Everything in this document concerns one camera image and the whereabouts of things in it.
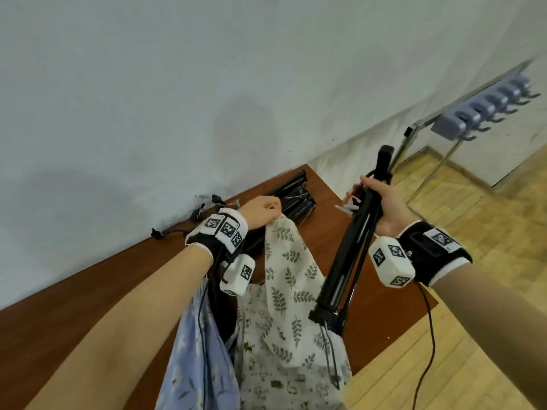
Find person's left hand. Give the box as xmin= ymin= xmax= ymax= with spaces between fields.
xmin=238 ymin=195 xmax=284 ymax=232

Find person's right hand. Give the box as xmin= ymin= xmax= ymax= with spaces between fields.
xmin=343 ymin=174 xmax=423 ymax=240

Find pile of black tripods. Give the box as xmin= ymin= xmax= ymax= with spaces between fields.
xmin=239 ymin=169 xmax=318 ymax=230

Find metal clothes rack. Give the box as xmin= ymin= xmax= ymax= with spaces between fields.
xmin=387 ymin=58 xmax=536 ymax=206

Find leaf print bag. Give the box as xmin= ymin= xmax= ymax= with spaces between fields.
xmin=236 ymin=214 xmax=354 ymax=383

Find cat print fabric bag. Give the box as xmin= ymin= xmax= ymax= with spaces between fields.
xmin=234 ymin=282 xmax=348 ymax=410

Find blue fabric bag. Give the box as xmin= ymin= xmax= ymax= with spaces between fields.
xmin=153 ymin=276 xmax=241 ymax=410

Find person's right forearm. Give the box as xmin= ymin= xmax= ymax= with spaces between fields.
xmin=429 ymin=262 xmax=547 ymax=408

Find person's left forearm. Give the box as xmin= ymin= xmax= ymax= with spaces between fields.
xmin=23 ymin=244 xmax=214 ymax=410

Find black left wrist strap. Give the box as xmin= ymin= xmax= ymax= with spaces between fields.
xmin=183 ymin=207 xmax=250 ymax=270

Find black wrist strap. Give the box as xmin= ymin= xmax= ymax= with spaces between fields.
xmin=183 ymin=207 xmax=250 ymax=270
xmin=396 ymin=220 xmax=474 ymax=288

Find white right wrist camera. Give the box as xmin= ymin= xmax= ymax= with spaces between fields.
xmin=367 ymin=236 xmax=417 ymax=290

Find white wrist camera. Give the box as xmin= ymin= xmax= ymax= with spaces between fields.
xmin=367 ymin=236 xmax=417 ymax=290
xmin=218 ymin=253 xmax=257 ymax=297

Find black right wrist strap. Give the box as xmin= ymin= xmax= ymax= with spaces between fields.
xmin=396 ymin=220 xmax=474 ymax=288

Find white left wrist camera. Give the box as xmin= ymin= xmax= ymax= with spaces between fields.
xmin=218 ymin=253 xmax=257 ymax=297

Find purple hook rail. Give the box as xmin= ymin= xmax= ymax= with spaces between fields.
xmin=430 ymin=75 xmax=542 ymax=143

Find thin black right cable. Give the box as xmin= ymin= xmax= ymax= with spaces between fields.
xmin=411 ymin=280 xmax=438 ymax=410

